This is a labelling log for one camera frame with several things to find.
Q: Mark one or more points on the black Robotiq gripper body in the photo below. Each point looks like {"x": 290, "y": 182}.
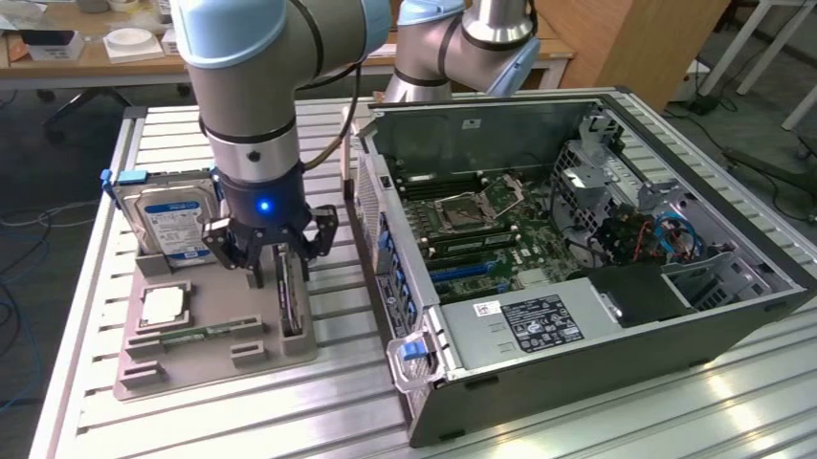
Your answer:
{"x": 262, "y": 205}

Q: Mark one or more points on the white box with black lid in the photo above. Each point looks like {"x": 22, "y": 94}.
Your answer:
{"x": 58, "y": 50}

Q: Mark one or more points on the black RAM slot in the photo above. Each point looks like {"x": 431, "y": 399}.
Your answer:
{"x": 442, "y": 191}
{"x": 441, "y": 180}

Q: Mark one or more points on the wooden cabinet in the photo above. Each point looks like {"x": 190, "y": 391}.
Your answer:
{"x": 638, "y": 48}

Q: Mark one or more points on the black chair base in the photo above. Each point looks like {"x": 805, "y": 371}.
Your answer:
{"x": 83, "y": 102}

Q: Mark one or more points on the small white labelled box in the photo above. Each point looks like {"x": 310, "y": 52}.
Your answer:
{"x": 168, "y": 45}

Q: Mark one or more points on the metal socket cover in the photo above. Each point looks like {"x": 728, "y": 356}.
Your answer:
{"x": 505, "y": 178}

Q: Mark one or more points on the graphics card with black fan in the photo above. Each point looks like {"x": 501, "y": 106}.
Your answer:
{"x": 289, "y": 306}

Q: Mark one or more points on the grey power supply unit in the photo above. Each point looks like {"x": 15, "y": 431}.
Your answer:
{"x": 485, "y": 344}

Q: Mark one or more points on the grey cup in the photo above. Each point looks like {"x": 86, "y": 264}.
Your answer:
{"x": 94, "y": 6}

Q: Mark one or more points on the blue case latch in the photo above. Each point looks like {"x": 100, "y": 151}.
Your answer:
{"x": 410, "y": 348}

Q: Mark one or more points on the white round container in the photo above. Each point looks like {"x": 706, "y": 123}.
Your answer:
{"x": 131, "y": 45}

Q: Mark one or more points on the green RAM stick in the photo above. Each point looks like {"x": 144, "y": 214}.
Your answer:
{"x": 191, "y": 333}

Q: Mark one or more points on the black open PC case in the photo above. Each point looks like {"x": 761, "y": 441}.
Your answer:
{"x": 574, "y": 382}

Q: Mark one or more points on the hard disk in blue carrier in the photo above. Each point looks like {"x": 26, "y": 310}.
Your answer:
{"x": 166, "y": 225}

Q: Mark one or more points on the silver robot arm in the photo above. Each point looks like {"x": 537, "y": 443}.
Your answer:
{"x": 242, "y": 95}

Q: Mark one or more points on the white table frame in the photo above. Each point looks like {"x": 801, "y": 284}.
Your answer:
{"x": 771, "y": 48}

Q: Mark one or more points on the black floor stand base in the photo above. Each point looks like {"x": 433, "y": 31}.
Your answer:
{"x": 772, "y": 165}

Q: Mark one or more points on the silver disk bay cage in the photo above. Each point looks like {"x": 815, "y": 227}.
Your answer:
{"x": 584, "y": 181}

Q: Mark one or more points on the silver CPU chip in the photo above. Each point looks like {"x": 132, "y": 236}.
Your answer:
{"x": 163, "y": 305}

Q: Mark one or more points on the black plastic shroud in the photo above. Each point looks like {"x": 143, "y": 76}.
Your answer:
{"x": 638, "y": 296}

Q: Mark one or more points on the silver disk bay bracket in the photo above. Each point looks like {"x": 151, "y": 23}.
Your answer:
{"x": 721, "y": 277}

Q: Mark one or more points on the RAM stick with white label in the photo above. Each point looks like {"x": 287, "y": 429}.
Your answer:
{"x": 473, "y": 244}

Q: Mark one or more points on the CPU socket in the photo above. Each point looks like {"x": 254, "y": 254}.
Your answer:
{"x": 461, "y": 214}

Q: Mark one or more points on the white wall device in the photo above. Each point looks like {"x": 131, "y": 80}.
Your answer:
{"x": 692, "y": 81}

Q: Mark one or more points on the blue expansion slot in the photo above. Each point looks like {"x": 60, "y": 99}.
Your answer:
{"x": 462, "y": 272}

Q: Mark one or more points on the green motherboard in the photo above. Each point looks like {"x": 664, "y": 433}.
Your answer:
{"x": 530, "y": 248}

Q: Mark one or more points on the wooden desk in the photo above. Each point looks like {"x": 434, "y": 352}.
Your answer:
{"x": 64, "y": 67}

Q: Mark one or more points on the grey parts rack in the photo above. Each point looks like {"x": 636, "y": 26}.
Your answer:
{"x": 217, "y": 334}

